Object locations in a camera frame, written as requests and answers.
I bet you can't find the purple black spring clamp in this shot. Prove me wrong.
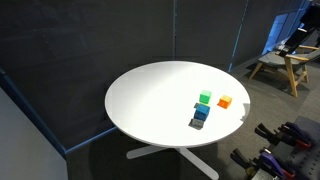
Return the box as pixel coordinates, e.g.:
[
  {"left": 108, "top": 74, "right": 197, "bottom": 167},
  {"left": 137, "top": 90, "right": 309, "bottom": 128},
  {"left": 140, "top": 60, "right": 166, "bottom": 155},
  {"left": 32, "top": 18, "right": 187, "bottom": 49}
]
[
  {"left": 229, "top": 147, "right": 297, "bottom": 180},
  {"left": 254, "top": 121, "right": 314, "bottom": 150}
]

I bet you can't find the green cube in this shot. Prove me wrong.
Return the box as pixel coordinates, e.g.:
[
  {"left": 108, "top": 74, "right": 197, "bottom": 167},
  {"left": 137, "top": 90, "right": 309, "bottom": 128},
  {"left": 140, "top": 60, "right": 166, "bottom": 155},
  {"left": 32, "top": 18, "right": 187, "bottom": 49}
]
[{"left": 198, "top": 89, "right": 213, "bottom": 105}]

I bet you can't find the blue cube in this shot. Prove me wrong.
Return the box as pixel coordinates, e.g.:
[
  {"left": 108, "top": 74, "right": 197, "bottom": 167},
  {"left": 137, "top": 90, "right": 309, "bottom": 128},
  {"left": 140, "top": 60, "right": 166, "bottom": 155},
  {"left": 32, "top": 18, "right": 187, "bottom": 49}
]
[{"left": 193, "top": 103, "right": 211, "bottom": 122}]

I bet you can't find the wooden armchair grey seat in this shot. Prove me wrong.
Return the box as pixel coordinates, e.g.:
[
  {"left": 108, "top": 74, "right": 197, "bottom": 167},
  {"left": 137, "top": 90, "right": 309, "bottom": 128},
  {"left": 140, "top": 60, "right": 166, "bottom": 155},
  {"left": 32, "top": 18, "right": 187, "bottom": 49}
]
[{"left": 248, "top": 44, "right": 320, "bottom": 99}]

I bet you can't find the perforated metal board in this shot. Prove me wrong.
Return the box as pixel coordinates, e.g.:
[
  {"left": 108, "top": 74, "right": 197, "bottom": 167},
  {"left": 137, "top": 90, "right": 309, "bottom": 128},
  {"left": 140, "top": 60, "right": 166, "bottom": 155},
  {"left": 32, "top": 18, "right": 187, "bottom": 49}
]
[{"left": 284, "top": 146, "right": 320, "bottom": 180}]

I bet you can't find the black mounting platform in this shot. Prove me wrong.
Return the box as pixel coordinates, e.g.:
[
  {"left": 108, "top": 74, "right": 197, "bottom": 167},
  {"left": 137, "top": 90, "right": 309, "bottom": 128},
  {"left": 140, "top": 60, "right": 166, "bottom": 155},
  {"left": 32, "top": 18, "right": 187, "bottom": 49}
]
[{"left": 293, "top": 114, "right": 320, "bottom": 143}]

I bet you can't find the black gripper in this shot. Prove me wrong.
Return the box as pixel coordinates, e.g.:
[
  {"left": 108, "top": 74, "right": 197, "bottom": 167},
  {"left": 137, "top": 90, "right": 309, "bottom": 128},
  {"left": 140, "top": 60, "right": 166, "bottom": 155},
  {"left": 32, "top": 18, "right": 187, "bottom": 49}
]
[{"left": 280, "top": 5, "right": 320, "bottom": 55}]

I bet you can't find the grey cube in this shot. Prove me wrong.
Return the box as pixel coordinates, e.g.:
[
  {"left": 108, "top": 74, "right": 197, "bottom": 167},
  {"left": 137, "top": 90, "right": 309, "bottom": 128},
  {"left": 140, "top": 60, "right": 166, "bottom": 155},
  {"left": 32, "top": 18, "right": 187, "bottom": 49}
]
[{"left": 188, "top": 118, "right": 205, "bottom": 131}]

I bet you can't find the white table base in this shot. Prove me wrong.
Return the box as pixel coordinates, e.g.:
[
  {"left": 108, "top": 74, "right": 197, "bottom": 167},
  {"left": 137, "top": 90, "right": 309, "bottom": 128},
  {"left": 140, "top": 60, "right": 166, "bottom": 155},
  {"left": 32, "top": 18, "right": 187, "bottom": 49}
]
[{"left": 125, "top": 143, "right": 220, "bottom": 180}]

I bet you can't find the orange cube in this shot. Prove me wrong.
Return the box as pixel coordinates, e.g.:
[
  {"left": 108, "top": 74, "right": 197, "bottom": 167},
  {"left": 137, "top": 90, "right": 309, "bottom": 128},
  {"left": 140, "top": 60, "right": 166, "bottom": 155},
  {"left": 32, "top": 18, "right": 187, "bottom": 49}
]
[{"left": 216, "top": 94, "right": 233, "bottom": 110}]

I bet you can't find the partition vertical post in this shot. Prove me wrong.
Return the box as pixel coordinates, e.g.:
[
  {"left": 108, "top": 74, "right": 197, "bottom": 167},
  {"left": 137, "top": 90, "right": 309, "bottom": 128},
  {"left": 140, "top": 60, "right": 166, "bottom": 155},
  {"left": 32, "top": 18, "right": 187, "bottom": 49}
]
[{"left": 227, "top": 0, "right": 250, "bottom": 73}]

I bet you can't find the blue partition base strip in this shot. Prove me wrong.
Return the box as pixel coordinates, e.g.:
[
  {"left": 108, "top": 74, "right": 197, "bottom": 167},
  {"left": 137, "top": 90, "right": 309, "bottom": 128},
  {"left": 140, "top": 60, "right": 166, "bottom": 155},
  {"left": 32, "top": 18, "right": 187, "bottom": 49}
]
[{"left": 0, "top": 65, "right": 119, "bottom": 157}]

